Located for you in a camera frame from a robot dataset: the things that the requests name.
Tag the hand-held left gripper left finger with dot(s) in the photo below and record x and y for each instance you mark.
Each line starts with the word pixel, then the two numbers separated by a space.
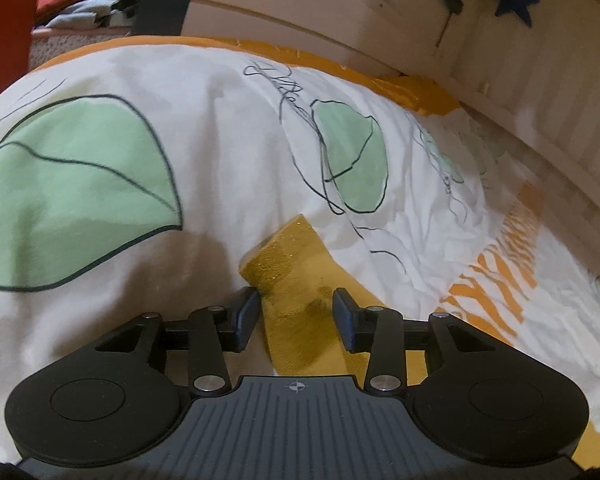
pixel 246 317

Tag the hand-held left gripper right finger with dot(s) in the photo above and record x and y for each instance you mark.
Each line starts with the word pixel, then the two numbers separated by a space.
pixel 344 320

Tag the mustard yellow knit garment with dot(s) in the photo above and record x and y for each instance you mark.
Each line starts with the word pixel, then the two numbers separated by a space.
pixel 300 305

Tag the pile of clothes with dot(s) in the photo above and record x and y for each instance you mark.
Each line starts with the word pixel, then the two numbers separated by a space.
pixel 80 12

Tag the white leaf-print blanket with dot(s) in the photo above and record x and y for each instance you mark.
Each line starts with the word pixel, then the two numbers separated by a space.
pixel 190 175

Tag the blue star decoration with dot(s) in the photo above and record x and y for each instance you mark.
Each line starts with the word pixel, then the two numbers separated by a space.
pixel 514 0

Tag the red fabric panel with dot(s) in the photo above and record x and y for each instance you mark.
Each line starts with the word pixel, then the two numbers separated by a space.
pixel 10 25

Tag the cream wooden bed frame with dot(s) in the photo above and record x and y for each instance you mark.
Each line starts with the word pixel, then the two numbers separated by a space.
pixel 430 35

